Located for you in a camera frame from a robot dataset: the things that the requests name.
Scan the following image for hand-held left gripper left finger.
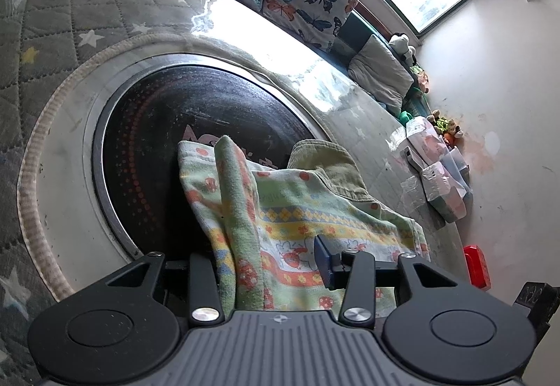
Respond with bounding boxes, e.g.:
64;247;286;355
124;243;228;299
105;252;226;325

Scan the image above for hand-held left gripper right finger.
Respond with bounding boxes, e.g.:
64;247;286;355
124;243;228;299
314;235;460;325

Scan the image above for green patterned jacket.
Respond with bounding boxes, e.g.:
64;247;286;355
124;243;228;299
177;134;432;313

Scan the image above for red plastic object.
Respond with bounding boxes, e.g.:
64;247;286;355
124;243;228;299
464;245;491;291

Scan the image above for clear plastic storage boxes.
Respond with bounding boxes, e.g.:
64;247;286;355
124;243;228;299
442;147;474;199

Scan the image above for black round induction cooktop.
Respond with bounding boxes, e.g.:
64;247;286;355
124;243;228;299
90;54;337;264

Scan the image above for green plush toy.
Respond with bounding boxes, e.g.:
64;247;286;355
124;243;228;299
431;115;453;137

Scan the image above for grey pillow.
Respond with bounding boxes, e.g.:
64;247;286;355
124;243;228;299
348;35;415;107

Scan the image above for orange plush toy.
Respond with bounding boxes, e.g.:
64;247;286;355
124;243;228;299
411;66;432;94

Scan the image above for panda plush toy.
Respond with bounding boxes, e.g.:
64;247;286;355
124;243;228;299
388;34;418;68

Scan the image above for teal sofa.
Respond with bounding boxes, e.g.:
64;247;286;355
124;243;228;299
232;0;432;120

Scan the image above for large butterfly print pillow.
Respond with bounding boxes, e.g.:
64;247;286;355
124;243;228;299
261;0;360;55

